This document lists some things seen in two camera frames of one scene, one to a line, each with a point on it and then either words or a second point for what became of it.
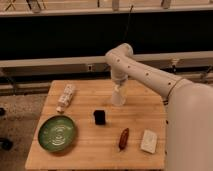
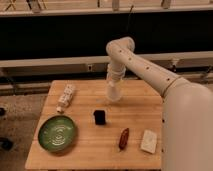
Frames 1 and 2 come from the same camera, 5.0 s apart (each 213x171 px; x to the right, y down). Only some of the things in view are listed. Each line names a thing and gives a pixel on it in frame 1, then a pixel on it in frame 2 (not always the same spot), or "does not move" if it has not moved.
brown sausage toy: x=124 y=139 does not move
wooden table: x=81 y=127 does not move
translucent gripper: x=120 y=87 to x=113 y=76
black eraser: x=100 y=117 does not move
